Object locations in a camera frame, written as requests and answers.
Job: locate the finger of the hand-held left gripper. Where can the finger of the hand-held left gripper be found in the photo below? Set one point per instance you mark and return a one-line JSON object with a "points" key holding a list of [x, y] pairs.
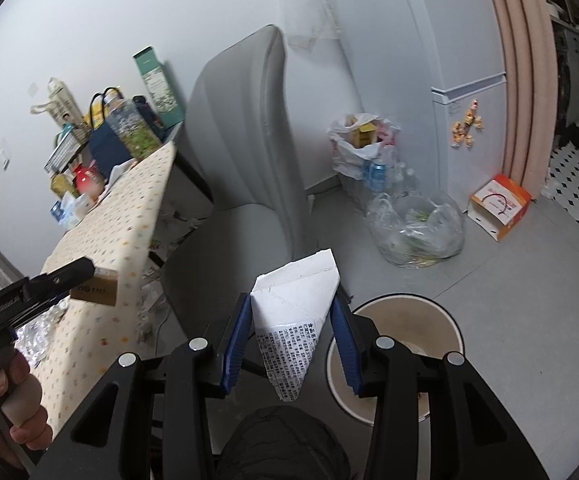
{"points": [[64, 275]]}

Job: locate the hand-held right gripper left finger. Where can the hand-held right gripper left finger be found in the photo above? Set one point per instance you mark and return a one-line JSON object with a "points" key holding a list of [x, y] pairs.
{"points": [[237, 340]]}

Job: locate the floral tablecloth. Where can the floral tablecloth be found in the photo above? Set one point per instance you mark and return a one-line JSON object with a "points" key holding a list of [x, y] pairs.
{"points": [[104, 220]]}

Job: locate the blue white tissue box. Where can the blue white tissue box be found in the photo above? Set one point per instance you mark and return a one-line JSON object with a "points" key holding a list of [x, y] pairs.
{"points": [[69, 212]]}

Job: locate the small brown cardboard box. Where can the small brown cardboard box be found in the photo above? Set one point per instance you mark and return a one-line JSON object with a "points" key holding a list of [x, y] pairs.
{"points": [[96, 292]]}

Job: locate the orange white cardboard box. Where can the orange white cardboard box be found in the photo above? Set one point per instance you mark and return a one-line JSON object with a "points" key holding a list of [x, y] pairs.
{"points": [[499, 207]]}

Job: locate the white refrigerator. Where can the white refrigerator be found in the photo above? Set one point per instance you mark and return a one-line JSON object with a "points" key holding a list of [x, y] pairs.
{"points": [[394, 60]]}

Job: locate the translucent hanging plastic bag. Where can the translucent hanging plastic bag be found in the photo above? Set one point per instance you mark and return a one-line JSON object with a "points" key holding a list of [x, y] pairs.
{"points": [[314, 10]]}

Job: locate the white waste bin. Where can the white waste bin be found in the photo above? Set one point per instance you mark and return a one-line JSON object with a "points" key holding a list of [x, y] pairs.
{"points": [[409, 320]]}

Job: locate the gold figures fridge magnet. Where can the gold figures fridge magnet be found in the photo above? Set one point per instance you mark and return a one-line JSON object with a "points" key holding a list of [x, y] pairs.
{"points": [[467, 125]]}

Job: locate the plastic bottle with plants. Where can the plastic bottle with plants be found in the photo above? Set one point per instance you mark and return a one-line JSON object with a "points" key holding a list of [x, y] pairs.
{"points": [[132, 132]]}

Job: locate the person's dark trouser leg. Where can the person's dark trouser leg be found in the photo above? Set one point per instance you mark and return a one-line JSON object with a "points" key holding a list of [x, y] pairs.
{"points": [[279, 445]]}

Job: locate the white light switch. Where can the white light switch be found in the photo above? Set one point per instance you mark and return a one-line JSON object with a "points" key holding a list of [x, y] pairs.
{"points": [[5, 158]]}

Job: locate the white folded cloth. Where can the white folded cloth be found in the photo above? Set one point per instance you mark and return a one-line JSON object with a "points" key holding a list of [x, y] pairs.
{"points": [[122, 172]]}

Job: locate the yellow snack bag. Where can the yellow snack bag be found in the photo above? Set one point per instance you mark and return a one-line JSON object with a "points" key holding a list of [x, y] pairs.
{"points": [[96, 112]]}

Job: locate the navy lunch bag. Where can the navy lunch bag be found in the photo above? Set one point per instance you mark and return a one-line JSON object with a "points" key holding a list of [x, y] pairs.
{"points": [[104, 150]]}

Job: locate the white plastic bag of waste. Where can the white plastic bag of waste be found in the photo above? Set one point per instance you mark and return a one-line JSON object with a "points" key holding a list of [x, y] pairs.
{"points": [[349, 155]]}

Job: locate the silver foil packet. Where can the silver foil packet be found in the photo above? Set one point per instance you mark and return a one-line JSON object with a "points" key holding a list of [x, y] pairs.
{"points": [[36, 335]]}

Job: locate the white paper sheet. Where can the white paper sheet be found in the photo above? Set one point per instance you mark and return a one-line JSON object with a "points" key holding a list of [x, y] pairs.
{"points": [[294, 310]]}

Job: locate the red white vase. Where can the red white vase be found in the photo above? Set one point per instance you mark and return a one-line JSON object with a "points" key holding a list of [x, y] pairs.
{"points": [[86, 180]]}

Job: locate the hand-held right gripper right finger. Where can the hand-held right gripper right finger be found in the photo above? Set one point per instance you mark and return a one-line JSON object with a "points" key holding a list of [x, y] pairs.
{"points": [[347, 350]]}

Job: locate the tall green box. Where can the tall green box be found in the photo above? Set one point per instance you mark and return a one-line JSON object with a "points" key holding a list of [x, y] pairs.
{"points": [[157, 80]]}

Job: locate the clear plastic bag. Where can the clear plastic bag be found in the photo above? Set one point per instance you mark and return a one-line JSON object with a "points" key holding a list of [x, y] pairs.
{"points": [[419, 232]]}

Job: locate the grey upholstered chair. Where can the grey upholstered chair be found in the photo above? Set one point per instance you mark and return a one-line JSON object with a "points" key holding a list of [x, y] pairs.
{"points": [[249, 125]]}

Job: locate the glass jar of pickles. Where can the glass jar of pickles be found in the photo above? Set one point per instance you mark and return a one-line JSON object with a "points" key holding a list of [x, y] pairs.
{"points": [[64, 185]]}

